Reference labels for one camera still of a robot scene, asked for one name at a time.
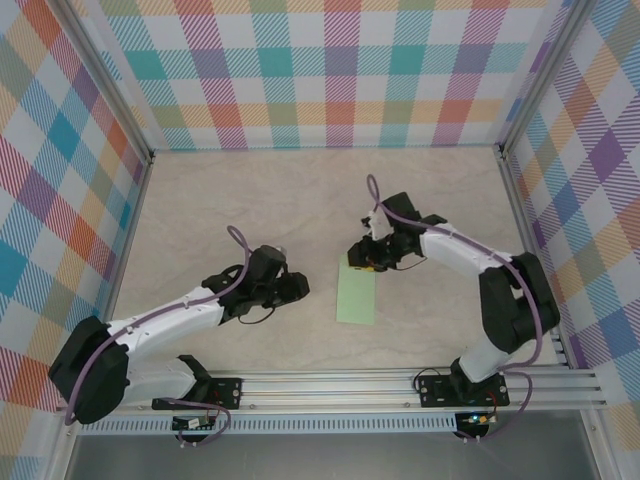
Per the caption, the thin black right gripper wire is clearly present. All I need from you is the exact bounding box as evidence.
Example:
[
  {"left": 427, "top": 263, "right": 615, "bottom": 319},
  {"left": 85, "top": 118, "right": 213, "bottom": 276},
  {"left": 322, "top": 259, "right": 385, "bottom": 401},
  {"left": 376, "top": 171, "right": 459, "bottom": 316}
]
[{"left": 394, "top": 253, "right": 430, "bottom": 272}]

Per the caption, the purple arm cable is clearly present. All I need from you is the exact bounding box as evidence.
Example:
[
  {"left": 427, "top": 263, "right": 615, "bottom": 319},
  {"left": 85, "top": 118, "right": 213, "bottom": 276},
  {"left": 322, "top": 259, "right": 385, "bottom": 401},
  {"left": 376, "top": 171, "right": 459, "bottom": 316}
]
[
  {"left": 366, "top": 173, "right": 546, "bottom": 445},
  {"left": 64, "top": 224, "right": 251, "bottom": 447}
]

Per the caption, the aluminium frame leg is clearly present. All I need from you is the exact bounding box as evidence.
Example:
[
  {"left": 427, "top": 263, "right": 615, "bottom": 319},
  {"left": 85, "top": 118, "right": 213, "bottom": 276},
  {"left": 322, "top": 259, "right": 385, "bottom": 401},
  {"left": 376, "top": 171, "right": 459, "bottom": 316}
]
[
  {"left": 44, "top": 422, "right": 84, "bottom": 480},
  {"left": 579, "top": 410, "right": 617, "bottom": 480}
]

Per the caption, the thin black gripper wire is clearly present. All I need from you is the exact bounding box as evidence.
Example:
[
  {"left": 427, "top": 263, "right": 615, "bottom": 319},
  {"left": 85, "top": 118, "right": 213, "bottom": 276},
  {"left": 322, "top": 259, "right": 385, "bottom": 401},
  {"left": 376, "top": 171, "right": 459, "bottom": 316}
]
[
  {"left": 394, "top": 253, "right": 430, "bottom": 272},
  {"left": 238, "top": 305, "right": 277, "bottom": 326}
]

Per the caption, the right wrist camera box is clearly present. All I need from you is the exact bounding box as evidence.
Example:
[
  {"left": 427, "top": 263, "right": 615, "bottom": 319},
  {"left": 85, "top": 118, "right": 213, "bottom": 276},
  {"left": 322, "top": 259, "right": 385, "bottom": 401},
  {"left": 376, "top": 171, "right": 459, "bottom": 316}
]
[{"left": 362, "top": 210, "right": 396, "bottom": 239}]

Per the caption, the aluminium mounting rail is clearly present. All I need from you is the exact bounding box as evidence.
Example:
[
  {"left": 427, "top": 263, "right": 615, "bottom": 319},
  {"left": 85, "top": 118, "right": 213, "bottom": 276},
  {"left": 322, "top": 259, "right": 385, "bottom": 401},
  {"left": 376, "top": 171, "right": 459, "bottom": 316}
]
[{"left": 53, "top": 367, "right": 610, "bottom": 415}]

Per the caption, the thin black left gripper wire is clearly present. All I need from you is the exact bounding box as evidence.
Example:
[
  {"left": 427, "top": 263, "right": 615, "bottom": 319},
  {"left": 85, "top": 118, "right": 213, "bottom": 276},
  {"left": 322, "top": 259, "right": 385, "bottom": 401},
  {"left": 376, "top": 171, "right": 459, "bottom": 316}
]
[{"left": 238, "top": 305, "right": 277, "bottom": 326}]

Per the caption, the slotted grey cable duct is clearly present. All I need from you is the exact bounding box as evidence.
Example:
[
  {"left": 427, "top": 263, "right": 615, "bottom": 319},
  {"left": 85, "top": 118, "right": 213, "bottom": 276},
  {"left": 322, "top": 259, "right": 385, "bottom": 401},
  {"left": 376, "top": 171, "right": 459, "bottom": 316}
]
[{"left": 77, "top": 417, "right": 459, "bottom": 435}]

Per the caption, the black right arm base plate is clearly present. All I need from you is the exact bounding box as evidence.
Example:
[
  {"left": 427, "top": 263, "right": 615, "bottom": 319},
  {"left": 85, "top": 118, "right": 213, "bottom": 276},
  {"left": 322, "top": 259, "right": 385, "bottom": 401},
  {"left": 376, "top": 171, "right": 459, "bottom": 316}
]
[{"left": 418, "top": 374, "right": 511, "bottom": 409}]

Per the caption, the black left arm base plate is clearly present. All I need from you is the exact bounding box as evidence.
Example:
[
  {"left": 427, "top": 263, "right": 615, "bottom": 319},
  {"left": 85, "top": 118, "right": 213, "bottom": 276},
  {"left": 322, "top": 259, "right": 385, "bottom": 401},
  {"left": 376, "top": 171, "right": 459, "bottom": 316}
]
[{"left": 151, "top": 377, "right": 244, "bottom": 412}]

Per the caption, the light green paper sheet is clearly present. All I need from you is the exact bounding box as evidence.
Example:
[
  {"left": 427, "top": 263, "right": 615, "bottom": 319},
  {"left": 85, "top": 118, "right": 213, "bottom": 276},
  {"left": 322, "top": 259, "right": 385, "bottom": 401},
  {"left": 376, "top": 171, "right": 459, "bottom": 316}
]
[{"left": 334, "top": 254, "right": 377, "bottom": 327}]

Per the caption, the black left circuit board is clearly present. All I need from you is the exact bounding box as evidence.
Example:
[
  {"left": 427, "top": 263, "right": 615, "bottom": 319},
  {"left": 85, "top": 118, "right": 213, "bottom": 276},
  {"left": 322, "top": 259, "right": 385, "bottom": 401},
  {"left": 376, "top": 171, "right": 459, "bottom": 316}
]
[{"left": 172, "top": 416, "right": 216, "bottom": 432}]

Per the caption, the aluminium frame post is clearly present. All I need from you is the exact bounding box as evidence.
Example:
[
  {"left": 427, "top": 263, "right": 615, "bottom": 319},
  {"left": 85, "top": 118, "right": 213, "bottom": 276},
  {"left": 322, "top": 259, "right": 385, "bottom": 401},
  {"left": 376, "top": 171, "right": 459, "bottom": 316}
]
[
  {"left": 52, "top": 0, "right": 156, "bottom": 164},
  {"left": 497, "top": 0, "right": 599, "bottom": 159}
]

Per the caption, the aluminium side rail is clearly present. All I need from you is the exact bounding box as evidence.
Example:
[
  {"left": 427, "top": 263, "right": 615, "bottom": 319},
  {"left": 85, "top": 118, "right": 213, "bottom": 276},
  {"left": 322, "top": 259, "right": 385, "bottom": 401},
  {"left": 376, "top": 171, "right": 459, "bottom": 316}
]
[
  {"left": 497, "top": 144, "right": 576, "bottom": 371},
  {"left": 88, "top": 149, "right": 156, "bottom": 376}
]

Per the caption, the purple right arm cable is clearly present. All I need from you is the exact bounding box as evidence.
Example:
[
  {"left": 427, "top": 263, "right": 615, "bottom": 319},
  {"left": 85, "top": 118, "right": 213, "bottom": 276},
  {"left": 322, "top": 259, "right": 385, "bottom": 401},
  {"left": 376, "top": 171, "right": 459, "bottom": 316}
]
[{"left": 366, "top": 173, "right": 546, "bottom": 445}]

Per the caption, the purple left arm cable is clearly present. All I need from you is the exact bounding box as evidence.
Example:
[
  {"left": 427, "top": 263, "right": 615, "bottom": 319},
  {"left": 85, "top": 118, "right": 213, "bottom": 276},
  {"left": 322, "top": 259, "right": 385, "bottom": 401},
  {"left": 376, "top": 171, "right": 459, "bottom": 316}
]
[{"left": 64, "top": 224, "right": 251, "bottom": 447}]

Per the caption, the grey metal panel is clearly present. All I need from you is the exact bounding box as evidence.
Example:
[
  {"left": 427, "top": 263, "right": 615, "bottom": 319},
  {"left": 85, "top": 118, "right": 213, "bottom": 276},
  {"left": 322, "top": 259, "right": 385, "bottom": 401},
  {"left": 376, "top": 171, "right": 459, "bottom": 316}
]
[{"left": 63, "top": 433, "right": 601, "bottom": 480}]

